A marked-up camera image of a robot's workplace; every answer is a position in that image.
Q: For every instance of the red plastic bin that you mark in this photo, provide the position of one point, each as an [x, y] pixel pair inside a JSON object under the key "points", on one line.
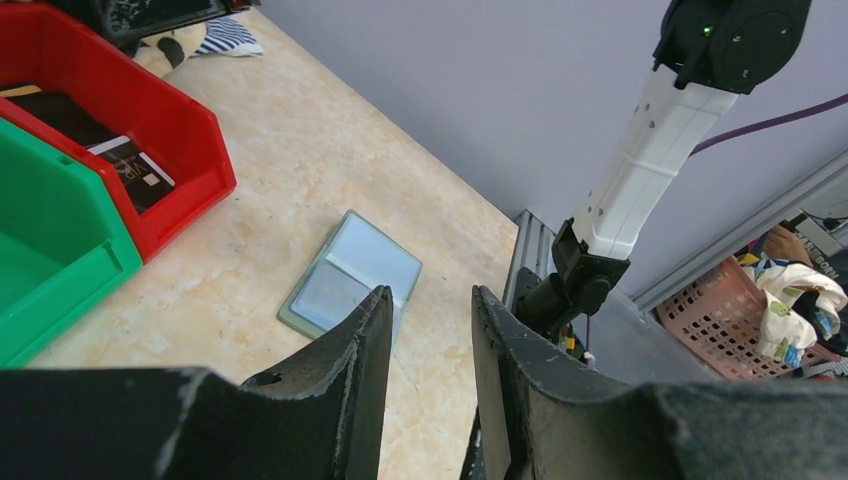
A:
{"points": [[43, 46]]}

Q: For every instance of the green plastic bin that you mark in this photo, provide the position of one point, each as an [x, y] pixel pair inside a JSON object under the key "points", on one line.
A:
{"points": [[64, 246]]}

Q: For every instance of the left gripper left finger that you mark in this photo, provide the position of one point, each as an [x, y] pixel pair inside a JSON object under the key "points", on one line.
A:
{"points": [[318, 414]]}

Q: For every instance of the black floral blanket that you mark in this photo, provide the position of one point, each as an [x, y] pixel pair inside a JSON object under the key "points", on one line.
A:
{"points": [[162, 53]]}

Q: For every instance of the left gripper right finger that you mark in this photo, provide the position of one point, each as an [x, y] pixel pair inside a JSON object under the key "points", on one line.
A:
{"points": [[545, 415]]}

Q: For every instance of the pink plastic basket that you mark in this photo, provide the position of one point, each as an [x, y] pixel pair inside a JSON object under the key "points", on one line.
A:
{"points": [[717, 317]]}

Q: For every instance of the sage green card holder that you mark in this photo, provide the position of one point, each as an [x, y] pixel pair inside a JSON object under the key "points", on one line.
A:
{"points": [[356, 258]]}

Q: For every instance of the dark credit card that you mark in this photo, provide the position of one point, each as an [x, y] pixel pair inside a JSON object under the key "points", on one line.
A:
{"points": [[59, 111], [144, 180]]}

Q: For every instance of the colourful cloth in basket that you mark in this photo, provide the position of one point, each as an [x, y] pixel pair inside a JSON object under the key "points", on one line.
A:
{"points": [[803, 307]]}

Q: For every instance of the blue striped cloth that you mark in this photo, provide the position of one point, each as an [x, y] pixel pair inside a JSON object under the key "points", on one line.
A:
{"points": [[228, 37]]}

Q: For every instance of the cards in red bin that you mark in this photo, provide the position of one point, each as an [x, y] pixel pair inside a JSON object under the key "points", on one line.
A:
{"points": [[17, 90]]}

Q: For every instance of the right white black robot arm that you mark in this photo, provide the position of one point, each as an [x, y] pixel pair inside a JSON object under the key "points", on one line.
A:
{"points": [[709, 54]]}

